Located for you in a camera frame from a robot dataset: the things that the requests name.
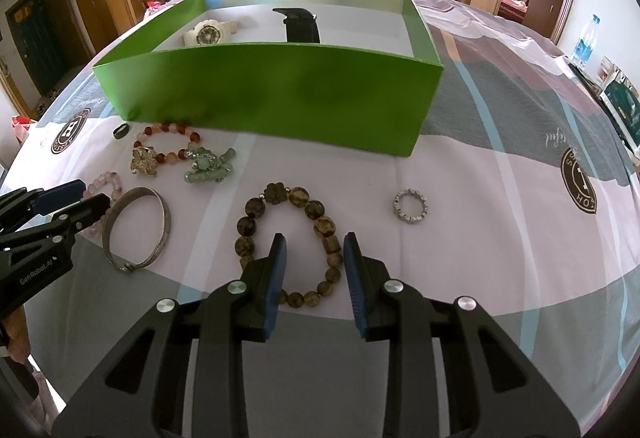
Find white wristwatch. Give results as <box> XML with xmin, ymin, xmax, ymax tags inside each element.
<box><xmin>182</xmin><ymin>18</ymin><xmax>256</xmax><ymax>48</ymax></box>

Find red white bead bracelet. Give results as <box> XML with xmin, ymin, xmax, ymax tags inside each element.
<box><xmin>131</xmin><ymin>119</ymin><xmax>202</xmax><ymax>178</ymax></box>

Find green cardboard box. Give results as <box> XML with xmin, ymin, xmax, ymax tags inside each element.
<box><xmin>91</xmin><ymin>0</ymin><xmax>445</xmax><ymax>158</ymax></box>

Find pink bead bracelet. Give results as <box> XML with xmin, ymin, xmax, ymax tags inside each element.
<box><xmin>80</xmin><ymin>171</ymin><xmax>123</xmax><ymax>239</ymax></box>

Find plaid tablecloth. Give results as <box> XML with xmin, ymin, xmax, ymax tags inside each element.
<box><xmin>0</xmin><ymin>0</ymin><xmax>640</xmax><ymax>438</ymax></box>

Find silver bangle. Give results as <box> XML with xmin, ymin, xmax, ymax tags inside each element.
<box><xmin>101</xmin><ymin>187</ymin><xmax>172</xmax><ymax>274</ymax></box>

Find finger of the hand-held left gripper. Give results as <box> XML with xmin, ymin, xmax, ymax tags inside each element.
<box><xmin>0</xmin><ymin>179</ymin><xmax>86</xmax><ymax>231</ymax></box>
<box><xmin>0</xmin><ymin>194</ymin><xmax>112</xmax><ymax>269</ymax></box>

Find teal gift bag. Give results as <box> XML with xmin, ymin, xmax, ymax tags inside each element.
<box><xmin>600</xmin><ymin>73</ymin><xmax>640</xmax><ymax>154</ymax></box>

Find white carton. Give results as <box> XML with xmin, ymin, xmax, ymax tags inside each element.
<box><xmin>597</xmin><ymin>57</ymin><xmax>621</xmax><ymax>92</ymax></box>

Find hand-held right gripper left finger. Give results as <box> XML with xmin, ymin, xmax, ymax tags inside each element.
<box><xmin>52</xmin><ymin>233</ymin><xmax>288</xmax><ymax>438</ymax></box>

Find brown wooden bead bracelet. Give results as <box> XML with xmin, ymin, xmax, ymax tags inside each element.
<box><xmin>235</xmin><ymin>182</ymin><xmax>343</xmax><ymax>308</ymax></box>

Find person's left hand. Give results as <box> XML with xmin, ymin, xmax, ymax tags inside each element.
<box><xmin>0</xmin><ymin>311</ymin><xmax>51</xmax><ymax>411</ymax></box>

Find plastic water bottle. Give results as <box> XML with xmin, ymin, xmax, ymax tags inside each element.
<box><xmin>571</xmin><ymin>14</ymin><xmax>601</xmax><ymax>69</ymax></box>

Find dark entrance door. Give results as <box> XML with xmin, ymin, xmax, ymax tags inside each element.
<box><xmin>5</xmin><ymin>0</ymin><xmax>66</xmax><ymax>94</ymax></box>

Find silver ring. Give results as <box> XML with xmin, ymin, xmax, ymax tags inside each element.
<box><xmin>392</xmin><ymin>188</ymin><xmax>429</xmax><ymax>224</ymax></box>

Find red white paper bag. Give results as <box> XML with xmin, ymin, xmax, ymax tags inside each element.
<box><xmin>11</xmin><ymin>115</ymin><xmax>36</xmax><ymax>144</ymax></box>

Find green jade bracelet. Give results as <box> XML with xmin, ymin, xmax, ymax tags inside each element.
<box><xmin>183</xmin><ymin>145</ymin><xmax>237</xmax><ymax>185</ymax></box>

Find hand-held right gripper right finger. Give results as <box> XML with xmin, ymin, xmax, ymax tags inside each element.
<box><xmin>342</xmin><ymin>231</ymin><xmax>598</xmax><ymax>438</ymax></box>

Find black wristwatch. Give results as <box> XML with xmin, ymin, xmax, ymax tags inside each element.
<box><xmin>272</xmin><ymin>7</ymin><xmax>322</xmax><ymax>44</ymax></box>

